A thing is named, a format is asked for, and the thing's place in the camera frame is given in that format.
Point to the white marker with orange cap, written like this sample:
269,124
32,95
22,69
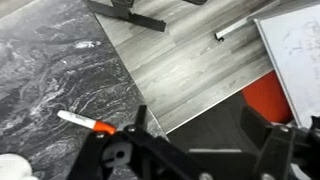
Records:
83,120

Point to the orange round container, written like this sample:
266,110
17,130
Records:
266,98

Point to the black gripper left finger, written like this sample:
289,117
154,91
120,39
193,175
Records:
143,140

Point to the large whiteboard with writing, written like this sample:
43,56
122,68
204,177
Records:
296,60

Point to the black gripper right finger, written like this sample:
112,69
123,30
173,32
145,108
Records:
276,150

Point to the white ceramic mug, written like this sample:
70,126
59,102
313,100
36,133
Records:
13,166

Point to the black metal stand foot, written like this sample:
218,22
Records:
133,15

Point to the black box on floor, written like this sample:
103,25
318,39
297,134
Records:
213,126

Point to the grey metal whiteboard foot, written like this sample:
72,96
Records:
233,30

